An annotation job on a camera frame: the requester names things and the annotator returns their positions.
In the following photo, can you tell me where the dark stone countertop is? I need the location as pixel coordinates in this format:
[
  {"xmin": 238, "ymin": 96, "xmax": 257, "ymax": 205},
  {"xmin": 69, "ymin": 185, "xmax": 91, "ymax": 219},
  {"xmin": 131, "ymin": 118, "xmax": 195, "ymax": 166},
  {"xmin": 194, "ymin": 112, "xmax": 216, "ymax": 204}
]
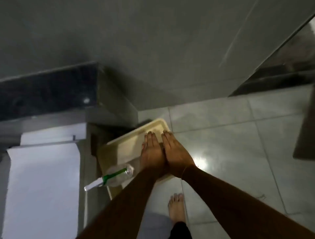
[{"xmin": 0, "ymin": 62, "xmax": 99, "ymax": 122}]

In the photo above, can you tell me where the clear plastic cup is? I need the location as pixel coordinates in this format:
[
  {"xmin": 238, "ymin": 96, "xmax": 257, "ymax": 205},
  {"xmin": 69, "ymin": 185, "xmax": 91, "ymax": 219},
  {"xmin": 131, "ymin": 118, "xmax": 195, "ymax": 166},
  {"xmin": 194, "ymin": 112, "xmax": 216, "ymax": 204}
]
[{"xmin": 105, "ymin": 163, "xmax": 135, "ymax": 188}]

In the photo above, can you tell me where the cream plastic tray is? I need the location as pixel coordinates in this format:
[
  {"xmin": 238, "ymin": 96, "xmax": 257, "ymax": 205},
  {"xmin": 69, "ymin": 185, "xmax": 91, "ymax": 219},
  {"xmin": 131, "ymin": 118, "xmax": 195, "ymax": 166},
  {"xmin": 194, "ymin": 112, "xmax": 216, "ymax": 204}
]
[{"xmin": 98, "ymin": 118, "xmax": 173, "ymax": 200}]

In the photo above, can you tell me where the person's left forearm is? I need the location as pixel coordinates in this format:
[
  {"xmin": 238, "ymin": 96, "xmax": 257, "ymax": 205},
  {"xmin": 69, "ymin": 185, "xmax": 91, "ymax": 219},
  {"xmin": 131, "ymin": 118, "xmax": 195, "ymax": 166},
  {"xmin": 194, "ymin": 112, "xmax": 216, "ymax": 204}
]
[{"xmin": 76, "ymin": 170, "xmax": 164, "ymax": 239}]

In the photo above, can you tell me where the small white paper sheet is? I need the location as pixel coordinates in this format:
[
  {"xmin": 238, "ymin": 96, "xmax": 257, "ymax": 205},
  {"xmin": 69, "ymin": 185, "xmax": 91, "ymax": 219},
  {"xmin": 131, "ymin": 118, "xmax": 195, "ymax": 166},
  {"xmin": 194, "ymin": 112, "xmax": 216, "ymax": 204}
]
[{"xmin": 20, "ymin": 123, "xmax": 87, "ymax": 146}]

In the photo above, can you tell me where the dark furniture panel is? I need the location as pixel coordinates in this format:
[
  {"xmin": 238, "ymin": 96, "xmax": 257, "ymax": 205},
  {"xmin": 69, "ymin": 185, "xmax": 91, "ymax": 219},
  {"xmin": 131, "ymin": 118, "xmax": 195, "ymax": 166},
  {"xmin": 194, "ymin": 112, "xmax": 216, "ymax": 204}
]
[{"xmin": 292, "ymin": 84, "xmax": 315, "ymax": 161}]

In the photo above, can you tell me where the person's bare foot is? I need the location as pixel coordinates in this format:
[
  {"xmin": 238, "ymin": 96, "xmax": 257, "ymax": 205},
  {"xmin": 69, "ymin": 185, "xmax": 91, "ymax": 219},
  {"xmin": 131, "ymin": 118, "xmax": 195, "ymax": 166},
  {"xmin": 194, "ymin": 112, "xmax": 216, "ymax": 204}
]
[{"xmin": 168, "ymin": 193, "xmax": 186, "ymax": 225}]

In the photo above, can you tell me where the thin thread bracelet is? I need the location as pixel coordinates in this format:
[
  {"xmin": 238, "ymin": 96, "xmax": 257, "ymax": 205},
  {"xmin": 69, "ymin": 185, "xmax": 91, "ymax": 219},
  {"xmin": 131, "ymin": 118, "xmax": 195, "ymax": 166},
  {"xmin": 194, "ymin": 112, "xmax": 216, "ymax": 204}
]
[{"xmin": 181, "ymin": 164, "xmax": 198, "ymax": 179}]

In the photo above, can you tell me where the person's black trouser leg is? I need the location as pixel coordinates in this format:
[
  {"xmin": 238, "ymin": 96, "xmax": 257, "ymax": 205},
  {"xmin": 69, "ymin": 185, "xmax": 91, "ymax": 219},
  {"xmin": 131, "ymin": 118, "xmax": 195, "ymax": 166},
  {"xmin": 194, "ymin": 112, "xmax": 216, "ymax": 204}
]
[{"xmin": 169, "ymin": 221, "xmax": 193, "ymax": 239}]

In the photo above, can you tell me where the person's right forearm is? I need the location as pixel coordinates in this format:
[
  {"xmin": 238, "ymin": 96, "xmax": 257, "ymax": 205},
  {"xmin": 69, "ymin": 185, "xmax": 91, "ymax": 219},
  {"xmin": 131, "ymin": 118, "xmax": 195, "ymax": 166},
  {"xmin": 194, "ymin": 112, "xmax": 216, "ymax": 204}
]
[{"xmin": 182, "ymin": 165, "xmax": 315, "ymax": 239}]

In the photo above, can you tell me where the large white paper sheet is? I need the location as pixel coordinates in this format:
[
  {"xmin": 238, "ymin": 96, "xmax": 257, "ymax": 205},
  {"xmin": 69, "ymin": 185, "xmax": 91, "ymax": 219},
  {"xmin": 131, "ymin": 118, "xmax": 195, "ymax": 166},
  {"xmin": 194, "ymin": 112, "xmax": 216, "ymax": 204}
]
[{"xmin": 2, "ymin": 142, "xmax": 81, "ymax": 239}]

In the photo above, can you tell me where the person's left hand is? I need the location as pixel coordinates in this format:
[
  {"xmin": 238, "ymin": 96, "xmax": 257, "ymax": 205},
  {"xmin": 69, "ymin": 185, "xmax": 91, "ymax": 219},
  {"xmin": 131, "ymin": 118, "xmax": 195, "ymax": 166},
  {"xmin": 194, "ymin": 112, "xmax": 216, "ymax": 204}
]
[{"xmin": 140, "ymin": 131, "xmax": 168, "ymax": 177}]

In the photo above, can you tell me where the person's right hand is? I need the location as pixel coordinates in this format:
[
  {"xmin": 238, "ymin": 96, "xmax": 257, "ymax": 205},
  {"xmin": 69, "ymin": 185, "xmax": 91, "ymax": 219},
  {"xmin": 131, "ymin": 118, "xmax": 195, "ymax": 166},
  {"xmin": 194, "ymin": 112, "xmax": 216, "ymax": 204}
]
[{"xmin": 161, "ymin": 130, "xmax": 197, "ymax": 178}]

